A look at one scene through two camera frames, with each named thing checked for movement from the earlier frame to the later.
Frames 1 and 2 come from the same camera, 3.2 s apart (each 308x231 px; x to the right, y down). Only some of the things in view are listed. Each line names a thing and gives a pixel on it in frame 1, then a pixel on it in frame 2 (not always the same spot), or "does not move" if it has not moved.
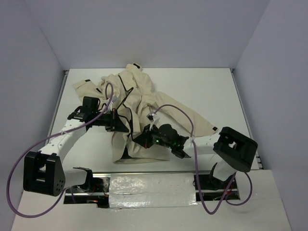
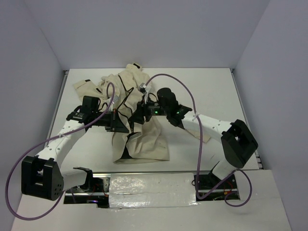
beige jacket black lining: (138, 106) does not move
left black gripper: (115, 123) does not move
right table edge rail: (257, 158) does not move
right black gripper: (144, 139) → (142, 110)
